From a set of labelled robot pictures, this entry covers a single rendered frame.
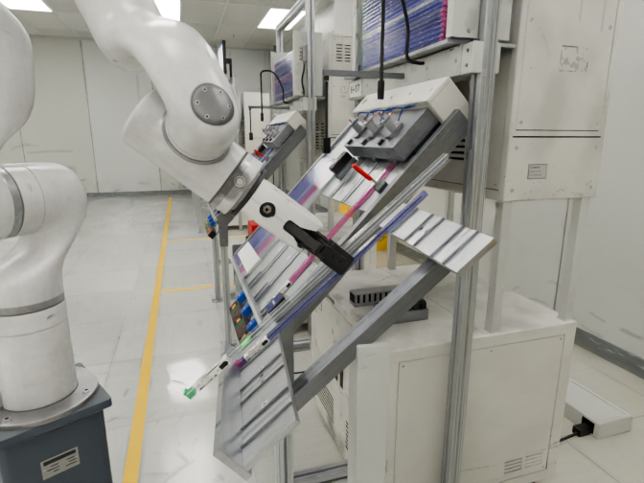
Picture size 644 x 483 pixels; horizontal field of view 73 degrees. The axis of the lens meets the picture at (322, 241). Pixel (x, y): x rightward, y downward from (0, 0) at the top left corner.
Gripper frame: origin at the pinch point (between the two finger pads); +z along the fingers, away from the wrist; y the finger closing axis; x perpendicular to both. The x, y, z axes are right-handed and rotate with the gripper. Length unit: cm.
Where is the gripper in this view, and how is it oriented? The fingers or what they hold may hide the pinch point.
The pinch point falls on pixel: (334, 256)
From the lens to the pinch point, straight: 62.2
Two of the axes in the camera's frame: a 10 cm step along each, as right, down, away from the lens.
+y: -1.9, -2.3, 9.6
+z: 7.7, 5.7, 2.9
